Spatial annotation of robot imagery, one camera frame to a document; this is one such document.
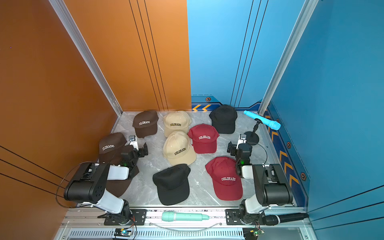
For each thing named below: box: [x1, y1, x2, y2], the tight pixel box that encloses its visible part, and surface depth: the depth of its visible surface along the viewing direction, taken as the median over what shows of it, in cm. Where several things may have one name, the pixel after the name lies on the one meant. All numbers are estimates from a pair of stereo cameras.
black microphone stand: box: [244, 118, 263, 146], surface depth 104 cm
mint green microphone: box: [161, 211, 210, 222], surface depth 74 cm
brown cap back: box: [132, 110, 159, 138], surface depth 111 cm
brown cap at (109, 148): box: [99, 132, 128, 166], surface depth 96 cm
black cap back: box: [209, 104, 238, 134], surface depth 112 cm
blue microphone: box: [243, 110, 281, 131], surface depth 84 cm
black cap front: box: [152, 164, 191, 206], surface depth 83 cm
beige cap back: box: [163, 110, 193, 138], surface depth 108 cm
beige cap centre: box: [163, 130, 197, 166], surface depth 94 cm
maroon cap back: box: [188, 123, 220, 154], surface depth 100 cm
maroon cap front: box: [205, 156, 243, 201], surface depth 83 cm
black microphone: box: [262, 212, 309, 226], surface depth 72 cm
